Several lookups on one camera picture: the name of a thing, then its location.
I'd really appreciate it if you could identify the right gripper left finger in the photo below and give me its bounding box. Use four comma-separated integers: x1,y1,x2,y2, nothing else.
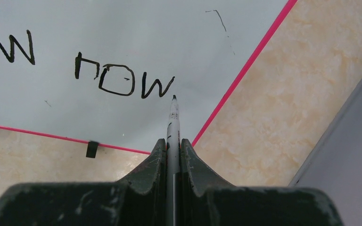
0,139,166,226

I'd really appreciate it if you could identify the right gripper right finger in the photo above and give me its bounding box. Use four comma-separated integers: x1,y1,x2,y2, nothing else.
180,139,343,226

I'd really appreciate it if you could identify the black white marker pen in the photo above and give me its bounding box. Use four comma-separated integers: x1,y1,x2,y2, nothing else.
166,95,180,226

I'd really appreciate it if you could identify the pink framed whiteboard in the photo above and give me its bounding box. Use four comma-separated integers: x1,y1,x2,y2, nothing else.
0,0,295,153

